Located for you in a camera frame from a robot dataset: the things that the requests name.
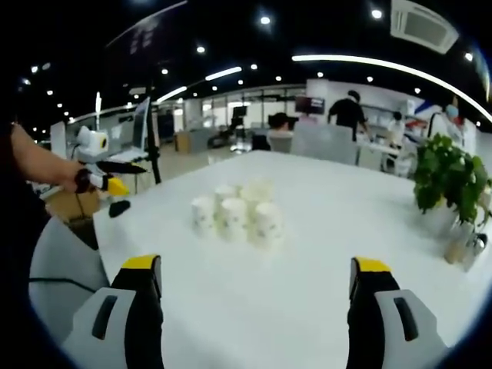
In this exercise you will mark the cardboard box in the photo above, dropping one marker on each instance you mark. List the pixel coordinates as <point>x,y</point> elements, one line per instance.
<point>73,203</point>

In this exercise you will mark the green potted plant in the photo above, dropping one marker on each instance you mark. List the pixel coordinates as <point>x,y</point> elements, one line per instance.
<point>446,177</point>

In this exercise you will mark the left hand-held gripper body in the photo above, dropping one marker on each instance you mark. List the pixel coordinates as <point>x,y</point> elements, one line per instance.
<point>92,144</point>

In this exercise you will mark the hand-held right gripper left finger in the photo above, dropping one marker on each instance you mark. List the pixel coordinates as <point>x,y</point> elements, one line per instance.
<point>115,319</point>

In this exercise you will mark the small black object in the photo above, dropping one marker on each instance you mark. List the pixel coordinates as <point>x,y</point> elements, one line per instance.
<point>118,208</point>

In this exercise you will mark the white table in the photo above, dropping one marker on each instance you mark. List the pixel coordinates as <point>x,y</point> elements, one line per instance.
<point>307,292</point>

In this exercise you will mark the black tripod stand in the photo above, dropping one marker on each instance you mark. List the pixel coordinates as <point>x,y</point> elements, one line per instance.
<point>153,146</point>

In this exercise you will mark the long ceiling light strip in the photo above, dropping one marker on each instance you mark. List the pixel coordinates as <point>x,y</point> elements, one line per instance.
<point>384,67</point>

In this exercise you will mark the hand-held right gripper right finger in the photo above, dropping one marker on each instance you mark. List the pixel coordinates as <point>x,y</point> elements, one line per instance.
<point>388,323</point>

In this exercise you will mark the wall screen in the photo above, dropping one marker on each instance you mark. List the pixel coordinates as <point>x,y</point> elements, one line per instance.
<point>310,104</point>

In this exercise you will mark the glass bottles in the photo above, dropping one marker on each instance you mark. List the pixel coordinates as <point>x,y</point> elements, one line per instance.
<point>467,246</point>

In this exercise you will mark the computer monitor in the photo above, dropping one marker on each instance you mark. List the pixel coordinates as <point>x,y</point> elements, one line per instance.
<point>140,127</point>

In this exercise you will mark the ceiling air conditioner vent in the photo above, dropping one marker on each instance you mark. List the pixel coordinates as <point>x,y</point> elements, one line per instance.
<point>423,25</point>

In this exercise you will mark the cluster of white paper cups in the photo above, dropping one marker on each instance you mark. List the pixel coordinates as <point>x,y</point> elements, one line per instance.
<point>238,215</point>

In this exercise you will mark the person's left hand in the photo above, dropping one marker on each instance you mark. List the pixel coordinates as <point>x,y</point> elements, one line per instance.
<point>78,180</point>

